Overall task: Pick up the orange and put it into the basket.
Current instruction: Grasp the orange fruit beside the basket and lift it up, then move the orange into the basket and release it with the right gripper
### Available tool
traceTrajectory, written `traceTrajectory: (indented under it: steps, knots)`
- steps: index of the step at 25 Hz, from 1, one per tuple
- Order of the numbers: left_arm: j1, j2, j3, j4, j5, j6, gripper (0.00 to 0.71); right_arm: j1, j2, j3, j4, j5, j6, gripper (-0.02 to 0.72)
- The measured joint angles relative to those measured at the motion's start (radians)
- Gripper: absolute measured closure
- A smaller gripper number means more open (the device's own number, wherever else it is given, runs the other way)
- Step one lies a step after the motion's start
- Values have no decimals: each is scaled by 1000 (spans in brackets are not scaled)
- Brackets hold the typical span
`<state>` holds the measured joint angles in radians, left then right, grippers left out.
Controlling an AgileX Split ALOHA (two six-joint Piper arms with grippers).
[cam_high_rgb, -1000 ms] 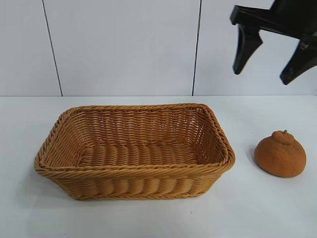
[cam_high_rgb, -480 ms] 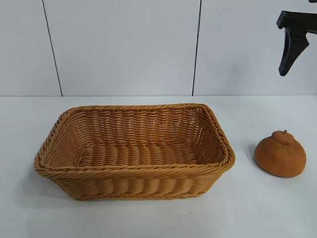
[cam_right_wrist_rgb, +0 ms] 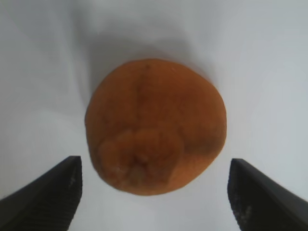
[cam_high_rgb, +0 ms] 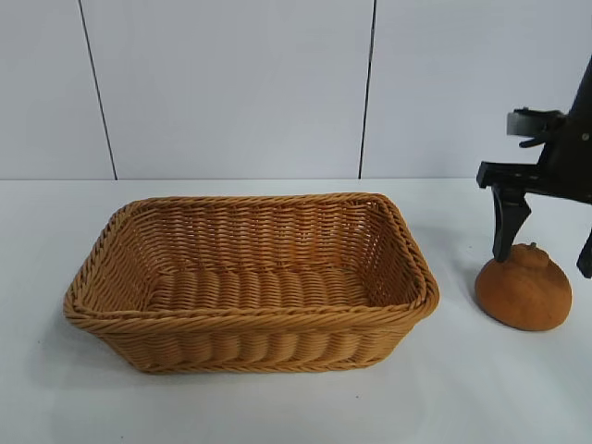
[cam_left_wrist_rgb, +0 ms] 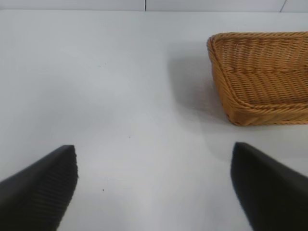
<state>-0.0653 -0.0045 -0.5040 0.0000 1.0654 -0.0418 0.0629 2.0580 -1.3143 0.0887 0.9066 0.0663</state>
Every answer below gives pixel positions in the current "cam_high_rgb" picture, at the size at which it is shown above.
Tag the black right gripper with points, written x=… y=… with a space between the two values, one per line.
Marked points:
x=575 y=162

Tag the orange fruit with knobbed top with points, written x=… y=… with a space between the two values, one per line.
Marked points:
x=525 y=298

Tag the woven tan wicker basket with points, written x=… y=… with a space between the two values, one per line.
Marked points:
x=259 y=337

